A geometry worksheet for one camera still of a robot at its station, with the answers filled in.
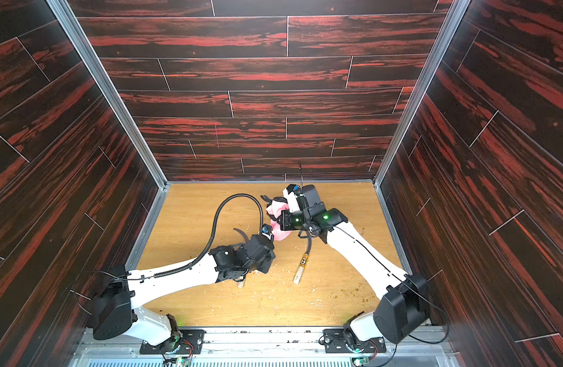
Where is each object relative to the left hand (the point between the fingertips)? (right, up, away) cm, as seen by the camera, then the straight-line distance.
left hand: (272, 255), depth 80 cm
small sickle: (-13, +4, +20) cm, 24 cm away
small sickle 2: (+11, -7, +8) cm, 16 cm away
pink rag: (+1, +17, -4) cm, 18 cm away
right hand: (+4, +14, 0) cm, 14 cm away
